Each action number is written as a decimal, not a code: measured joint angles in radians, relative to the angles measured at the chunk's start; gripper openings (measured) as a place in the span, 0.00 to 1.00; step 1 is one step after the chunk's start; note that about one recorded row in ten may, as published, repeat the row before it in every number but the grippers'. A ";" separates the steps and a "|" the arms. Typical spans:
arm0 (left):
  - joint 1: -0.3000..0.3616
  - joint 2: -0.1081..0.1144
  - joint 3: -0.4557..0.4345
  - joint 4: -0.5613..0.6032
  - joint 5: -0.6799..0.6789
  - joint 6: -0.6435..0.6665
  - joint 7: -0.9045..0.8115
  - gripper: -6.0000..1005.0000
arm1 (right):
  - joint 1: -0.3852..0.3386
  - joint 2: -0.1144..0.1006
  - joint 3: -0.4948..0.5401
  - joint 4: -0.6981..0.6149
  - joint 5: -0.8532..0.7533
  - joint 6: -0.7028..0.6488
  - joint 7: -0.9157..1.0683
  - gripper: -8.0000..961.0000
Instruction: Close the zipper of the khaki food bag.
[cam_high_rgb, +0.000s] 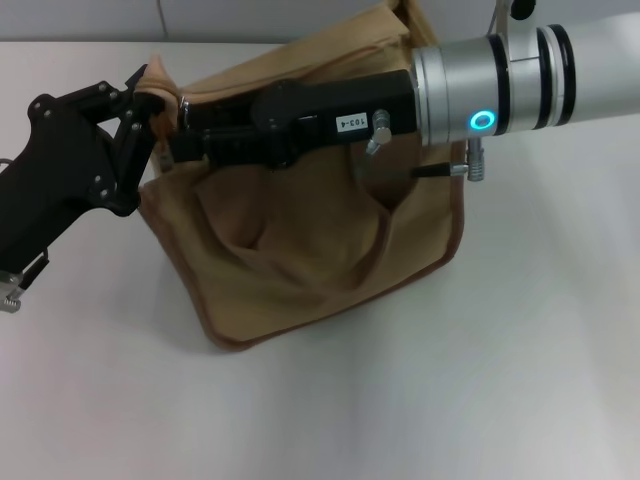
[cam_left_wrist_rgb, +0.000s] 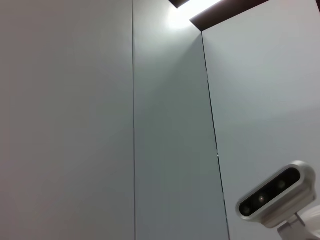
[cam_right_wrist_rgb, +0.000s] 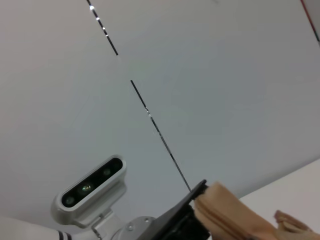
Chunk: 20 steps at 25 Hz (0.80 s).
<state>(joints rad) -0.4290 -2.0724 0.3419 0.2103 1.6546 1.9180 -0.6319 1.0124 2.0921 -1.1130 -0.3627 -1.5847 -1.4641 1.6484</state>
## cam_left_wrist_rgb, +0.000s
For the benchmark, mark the silver head depth camera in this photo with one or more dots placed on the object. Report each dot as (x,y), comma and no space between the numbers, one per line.
(272,195)

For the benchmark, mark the white robot head mount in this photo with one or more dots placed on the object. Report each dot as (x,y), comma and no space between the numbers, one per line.
(305,225)

